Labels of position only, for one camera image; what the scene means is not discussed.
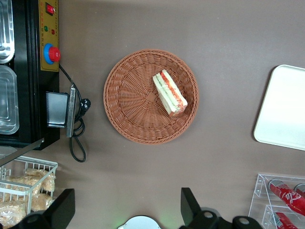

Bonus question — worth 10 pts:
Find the white rectangular tray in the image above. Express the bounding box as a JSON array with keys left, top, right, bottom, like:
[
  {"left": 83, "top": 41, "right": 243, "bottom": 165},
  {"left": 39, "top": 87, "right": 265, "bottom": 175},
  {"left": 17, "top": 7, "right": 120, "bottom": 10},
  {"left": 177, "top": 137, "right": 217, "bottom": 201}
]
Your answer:
[{"left": 253, "top": 64, "right": 305, "bottom": 151}]

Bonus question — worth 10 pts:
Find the black power cable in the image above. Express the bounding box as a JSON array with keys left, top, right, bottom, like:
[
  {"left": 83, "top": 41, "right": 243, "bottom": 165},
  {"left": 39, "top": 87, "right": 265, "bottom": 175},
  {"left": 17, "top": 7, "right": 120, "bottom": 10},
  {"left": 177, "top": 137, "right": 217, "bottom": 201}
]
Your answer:
[{"left": 58, "top": 63, "right": 87, "bottom": 163}]

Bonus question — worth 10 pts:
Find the silver foil container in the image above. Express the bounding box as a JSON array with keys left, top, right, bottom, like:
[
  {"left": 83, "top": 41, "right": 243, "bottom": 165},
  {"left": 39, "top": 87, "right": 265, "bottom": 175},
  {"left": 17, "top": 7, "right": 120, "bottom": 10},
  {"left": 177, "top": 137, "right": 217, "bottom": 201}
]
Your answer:
[
  {"left": 0, "top": 64, "right": 20, "bottom": 135},
  {"left": 0, "top": 0, "right": 15, "bottom": 64}
]

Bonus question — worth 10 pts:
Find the grey metal bar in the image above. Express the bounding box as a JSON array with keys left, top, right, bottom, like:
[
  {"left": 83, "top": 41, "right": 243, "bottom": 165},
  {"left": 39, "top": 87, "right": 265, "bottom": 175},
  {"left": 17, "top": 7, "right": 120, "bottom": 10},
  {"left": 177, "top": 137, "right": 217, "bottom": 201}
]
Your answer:
[{"left": 0, "top": 137, "right": 45, "bottom": 167}]

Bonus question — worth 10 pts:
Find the round brown wicker basket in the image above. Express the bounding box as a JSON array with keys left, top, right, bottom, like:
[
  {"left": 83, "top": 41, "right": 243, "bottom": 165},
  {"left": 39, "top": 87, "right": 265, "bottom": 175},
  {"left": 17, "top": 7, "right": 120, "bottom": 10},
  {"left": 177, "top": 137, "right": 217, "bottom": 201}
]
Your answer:
[{"left": 103, "top": 49, "right": 200, "bottom": 146}]

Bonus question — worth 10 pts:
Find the white wire basket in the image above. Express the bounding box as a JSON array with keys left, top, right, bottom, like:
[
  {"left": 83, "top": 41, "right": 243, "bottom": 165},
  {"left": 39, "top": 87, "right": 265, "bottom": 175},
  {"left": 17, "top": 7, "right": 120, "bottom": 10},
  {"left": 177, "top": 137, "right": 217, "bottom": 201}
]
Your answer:
[{"left": 0, "top": 156, "right": 59, "bottom": 215}]

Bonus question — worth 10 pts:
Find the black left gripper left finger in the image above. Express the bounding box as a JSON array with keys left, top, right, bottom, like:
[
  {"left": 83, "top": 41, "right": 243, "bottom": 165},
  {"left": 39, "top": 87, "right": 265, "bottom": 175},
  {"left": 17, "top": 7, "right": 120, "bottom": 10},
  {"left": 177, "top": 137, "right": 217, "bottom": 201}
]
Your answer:
[{"left": 18, "top": 188, "right": 76, "bottom": 229}]

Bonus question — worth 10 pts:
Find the red rocker switch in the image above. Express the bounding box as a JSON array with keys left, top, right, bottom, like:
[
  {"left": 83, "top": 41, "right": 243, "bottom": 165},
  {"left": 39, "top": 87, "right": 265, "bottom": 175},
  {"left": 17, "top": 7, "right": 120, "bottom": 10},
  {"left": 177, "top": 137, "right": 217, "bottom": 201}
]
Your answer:
[{"left": 45, "top": 2, "right": 55, "bottom": 16}]

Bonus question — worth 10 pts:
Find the black power plug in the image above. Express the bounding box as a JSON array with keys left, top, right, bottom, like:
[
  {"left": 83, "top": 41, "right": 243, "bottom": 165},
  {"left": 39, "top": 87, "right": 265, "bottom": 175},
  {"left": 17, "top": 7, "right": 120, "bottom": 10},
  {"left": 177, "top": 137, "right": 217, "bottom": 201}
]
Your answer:
[{"left": 80, "top": 98, "right": 92, "bottom": 113}]

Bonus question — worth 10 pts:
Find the bagged fried snack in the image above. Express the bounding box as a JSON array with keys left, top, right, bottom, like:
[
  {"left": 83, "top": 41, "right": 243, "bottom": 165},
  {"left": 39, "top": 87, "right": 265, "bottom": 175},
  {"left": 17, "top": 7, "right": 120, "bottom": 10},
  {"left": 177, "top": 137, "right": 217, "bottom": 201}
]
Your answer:
[
  {"left": 4, "top": 176, "right": 43, "bottom": 194},
  {"left": 30, "top": 192, "right": 55, "bottom": 212},
  {"left": 0, "top": 200, "right": 27, "bottom": 229},
  {"left": 24, "top": 167, "right": 56, "bottom": 192}
]

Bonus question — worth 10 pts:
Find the red emergency stop button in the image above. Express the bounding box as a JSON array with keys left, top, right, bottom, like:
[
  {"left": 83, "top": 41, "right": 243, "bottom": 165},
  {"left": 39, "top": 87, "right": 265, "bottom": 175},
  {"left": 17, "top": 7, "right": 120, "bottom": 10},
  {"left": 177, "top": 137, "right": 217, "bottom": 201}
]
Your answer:
[{"left": 42, "top": 42, "right": 61, "bottom": 65}]

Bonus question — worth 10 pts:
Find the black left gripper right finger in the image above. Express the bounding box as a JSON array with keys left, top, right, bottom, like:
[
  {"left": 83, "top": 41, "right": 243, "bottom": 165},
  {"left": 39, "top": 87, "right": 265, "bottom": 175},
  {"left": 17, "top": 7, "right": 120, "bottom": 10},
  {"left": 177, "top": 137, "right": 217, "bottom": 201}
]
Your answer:
[{"left": 180, "top": 187, "right": 263, "bottom": 229}]

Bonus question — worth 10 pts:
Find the triangle sandwich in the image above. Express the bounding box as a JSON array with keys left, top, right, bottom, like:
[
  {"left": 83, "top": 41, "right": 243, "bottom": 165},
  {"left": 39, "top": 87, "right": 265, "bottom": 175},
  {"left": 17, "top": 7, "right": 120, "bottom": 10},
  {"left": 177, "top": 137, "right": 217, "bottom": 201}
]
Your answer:
[{"left": 152, "top": 69, "right": 188, "bottom": 118}]

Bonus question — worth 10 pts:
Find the clear acrylic can rack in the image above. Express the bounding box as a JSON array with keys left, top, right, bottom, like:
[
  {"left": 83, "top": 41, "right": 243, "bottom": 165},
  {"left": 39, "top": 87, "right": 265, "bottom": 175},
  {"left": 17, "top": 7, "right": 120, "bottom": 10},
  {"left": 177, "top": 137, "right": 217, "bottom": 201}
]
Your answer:
[{"left": 247, "top": 173, "right": 305, "bottom": 229}]

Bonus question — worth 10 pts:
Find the yellow control panel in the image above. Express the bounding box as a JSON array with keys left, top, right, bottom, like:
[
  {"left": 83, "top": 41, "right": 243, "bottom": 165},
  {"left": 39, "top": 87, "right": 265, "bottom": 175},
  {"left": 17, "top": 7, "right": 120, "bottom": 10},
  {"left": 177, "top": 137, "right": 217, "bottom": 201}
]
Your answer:
[{"left": 38, "top": 0, "right": 60, "bottom": 72}]

